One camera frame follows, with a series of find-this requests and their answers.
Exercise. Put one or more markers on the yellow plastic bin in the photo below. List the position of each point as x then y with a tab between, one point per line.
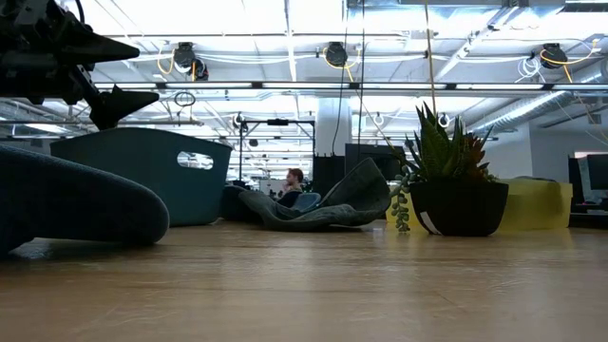
537	204

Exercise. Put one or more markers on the silver ceiling duct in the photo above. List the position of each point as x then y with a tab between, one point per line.
522	110

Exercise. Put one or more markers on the white column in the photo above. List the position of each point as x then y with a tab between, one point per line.
328	123

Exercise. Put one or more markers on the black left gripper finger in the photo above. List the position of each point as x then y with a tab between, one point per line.
90	50
116	107

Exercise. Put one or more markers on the teal plastic bin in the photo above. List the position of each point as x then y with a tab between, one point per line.
142	190

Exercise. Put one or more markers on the black desk monitor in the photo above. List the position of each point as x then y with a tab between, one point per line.
596	176

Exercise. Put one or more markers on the potted succulent plant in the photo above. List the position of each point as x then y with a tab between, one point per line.
456	209

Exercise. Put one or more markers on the green cloth cap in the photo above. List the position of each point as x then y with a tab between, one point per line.
356	195

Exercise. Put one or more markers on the black background rig frame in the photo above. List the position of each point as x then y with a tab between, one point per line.
278	122

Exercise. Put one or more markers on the person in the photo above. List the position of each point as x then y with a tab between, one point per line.
290	187

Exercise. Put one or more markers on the black aluminium rig frame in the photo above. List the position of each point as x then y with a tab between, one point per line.
589	219

